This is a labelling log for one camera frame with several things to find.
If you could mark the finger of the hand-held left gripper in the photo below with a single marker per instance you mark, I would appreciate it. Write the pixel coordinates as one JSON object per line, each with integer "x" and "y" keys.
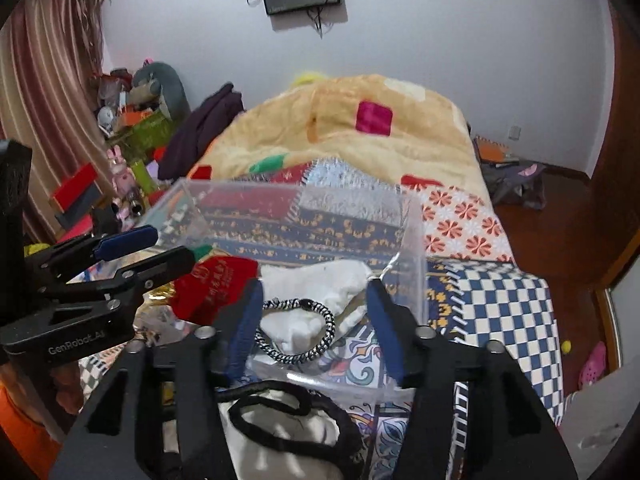
{"x": 150, "y": 267}
{"x": 127, "y": 241}

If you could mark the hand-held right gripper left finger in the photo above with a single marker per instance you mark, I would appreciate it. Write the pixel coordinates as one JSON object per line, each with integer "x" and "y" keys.
{"x": 244, "y": 332}

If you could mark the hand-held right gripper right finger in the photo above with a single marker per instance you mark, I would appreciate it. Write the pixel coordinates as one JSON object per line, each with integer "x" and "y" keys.
{"x": 387, "y": 332}

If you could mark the white cloth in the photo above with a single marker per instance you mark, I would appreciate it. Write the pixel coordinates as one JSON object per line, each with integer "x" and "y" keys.
{"x": 320, "y": 280}

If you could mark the clear plastic storage box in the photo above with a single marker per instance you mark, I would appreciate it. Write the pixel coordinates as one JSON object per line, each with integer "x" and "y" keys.
{"x": 350, "y": 200}

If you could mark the red and black box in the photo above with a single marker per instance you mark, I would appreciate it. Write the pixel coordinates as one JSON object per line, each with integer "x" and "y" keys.
{"x": 75, "y": 192}

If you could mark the pink bunny plush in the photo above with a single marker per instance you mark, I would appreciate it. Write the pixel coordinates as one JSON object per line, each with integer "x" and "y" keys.
{"x": 120, "y": 170}

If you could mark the cream cloth bag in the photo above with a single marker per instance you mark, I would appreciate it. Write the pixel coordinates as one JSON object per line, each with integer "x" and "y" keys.
{"x": 280, "y": 425}

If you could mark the black hair band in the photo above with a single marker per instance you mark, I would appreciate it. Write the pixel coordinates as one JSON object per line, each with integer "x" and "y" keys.
{"x": 351, "y": 435}

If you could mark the green cardboard box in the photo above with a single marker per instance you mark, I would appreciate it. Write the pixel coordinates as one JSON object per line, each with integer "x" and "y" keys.
{"x": 145, "y": 130}

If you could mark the striped pink curtain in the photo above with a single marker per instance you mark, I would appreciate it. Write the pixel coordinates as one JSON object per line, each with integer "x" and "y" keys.
{"x": 45, "y": 85}

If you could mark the patchwork patterned bed sheet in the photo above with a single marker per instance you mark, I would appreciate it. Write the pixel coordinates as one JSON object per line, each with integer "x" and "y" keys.
{"x": 500, "y": 290}

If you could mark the dark purple garment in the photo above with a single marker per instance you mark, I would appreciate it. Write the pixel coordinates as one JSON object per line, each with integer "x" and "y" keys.
{"x": 200, "y": 130}

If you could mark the grey plush toy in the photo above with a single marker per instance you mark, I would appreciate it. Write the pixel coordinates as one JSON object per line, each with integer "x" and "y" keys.
{"x": 165, "y": 85}

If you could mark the yellow ball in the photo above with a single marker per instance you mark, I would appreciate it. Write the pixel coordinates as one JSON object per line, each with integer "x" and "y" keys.
{"x": 565, "y": 347}

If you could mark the dark bag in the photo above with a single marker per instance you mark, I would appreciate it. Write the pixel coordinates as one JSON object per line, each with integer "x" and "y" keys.
{"x": 515, "y": 185}

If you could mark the beige fleece blanket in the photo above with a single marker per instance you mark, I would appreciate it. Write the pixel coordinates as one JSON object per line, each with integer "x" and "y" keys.
{"x": 425, "y": 130}

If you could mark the orange cloth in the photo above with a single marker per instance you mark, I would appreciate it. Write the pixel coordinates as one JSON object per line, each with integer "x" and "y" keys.
{"x": 25, "y": 435}

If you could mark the pink slipper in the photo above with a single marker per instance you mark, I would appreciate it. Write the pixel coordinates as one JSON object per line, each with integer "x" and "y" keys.
{"x": 594, "y": 365}

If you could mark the orange notebook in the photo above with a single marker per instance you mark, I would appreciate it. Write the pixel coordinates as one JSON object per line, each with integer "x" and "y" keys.
{"x": 492, "y": 149}

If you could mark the yellow plush toy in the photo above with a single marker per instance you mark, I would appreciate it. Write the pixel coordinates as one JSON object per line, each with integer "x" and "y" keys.
{"x": 310, "y": 78}

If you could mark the wooden door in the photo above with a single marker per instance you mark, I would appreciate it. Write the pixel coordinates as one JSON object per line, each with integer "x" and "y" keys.
{"x": 622, "y": 185}

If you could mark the wall socket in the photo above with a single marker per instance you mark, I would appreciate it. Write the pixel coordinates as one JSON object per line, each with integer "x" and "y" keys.
{"x": 515, "y": 132}

